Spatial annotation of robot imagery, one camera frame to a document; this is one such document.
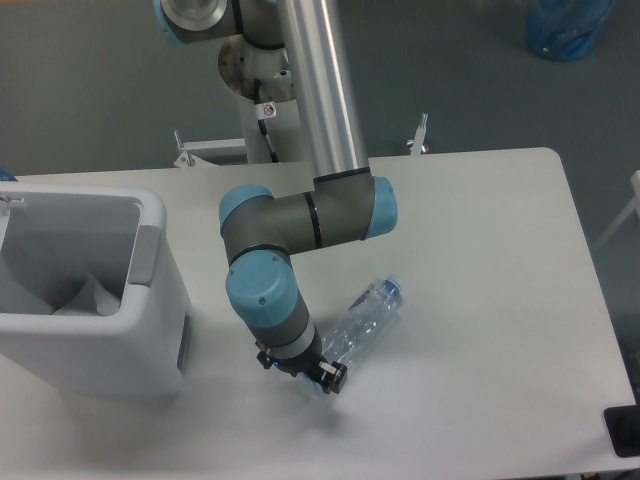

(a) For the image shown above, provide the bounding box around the white furniture frame right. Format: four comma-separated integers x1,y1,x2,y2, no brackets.
593,170,639,252

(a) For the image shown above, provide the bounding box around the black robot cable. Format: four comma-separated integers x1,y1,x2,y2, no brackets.
252,78,280,164

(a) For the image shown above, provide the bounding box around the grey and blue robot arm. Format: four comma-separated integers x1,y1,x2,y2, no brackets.
154,1,398,393

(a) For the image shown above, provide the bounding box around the blue object at left edge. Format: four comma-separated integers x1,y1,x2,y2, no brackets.
0,168,17,182

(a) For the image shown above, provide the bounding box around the clear plastic water bottle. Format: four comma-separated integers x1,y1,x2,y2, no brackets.
315,277,403,377

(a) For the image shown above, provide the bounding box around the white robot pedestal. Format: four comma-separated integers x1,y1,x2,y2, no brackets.
218,35,311,164

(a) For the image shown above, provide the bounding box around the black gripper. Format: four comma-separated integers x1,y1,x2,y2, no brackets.
256,344,347,395

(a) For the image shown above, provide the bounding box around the right table clamp bracket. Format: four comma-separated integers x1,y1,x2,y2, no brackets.
406,112,429,156

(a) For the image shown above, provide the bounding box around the white plastic trash can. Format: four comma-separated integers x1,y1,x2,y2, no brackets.
1,181,191,396

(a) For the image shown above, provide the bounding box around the left table clamp bracket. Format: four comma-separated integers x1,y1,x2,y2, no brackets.
173,130,247,168

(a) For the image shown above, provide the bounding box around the black device at table edge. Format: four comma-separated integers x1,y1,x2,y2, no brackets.
604,405,640,458

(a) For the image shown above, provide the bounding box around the table clamp bracket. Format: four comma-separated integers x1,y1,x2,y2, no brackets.
173,130,247,168
406,112,429,156

